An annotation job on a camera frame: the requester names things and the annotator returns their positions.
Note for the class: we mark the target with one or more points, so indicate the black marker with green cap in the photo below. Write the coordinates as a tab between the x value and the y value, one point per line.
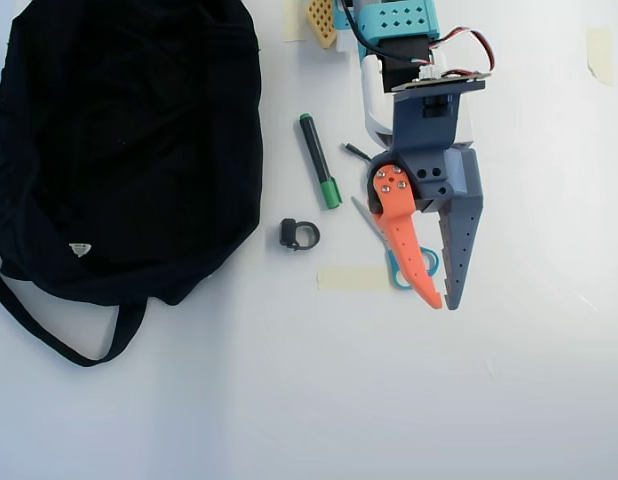
316	157

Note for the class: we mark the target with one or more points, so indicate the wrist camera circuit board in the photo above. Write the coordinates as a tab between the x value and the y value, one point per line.
441	81

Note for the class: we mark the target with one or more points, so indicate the yellow perforated base block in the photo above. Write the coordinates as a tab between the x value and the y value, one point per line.
321	22

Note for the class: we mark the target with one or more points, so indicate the black fabric bag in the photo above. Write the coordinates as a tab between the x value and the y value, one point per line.
129	150

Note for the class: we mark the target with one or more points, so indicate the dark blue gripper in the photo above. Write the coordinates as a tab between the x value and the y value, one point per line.
435	181

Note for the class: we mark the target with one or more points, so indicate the long masking tape strip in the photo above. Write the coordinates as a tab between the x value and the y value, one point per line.
353	277

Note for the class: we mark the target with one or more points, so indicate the grey teal white robot arm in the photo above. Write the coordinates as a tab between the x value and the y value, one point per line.
399	15

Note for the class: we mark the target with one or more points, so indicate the torn masking tape strip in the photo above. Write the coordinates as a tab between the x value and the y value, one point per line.
600	52

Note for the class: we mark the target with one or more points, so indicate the narrow masking tape strip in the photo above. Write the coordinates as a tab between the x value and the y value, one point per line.
293	22

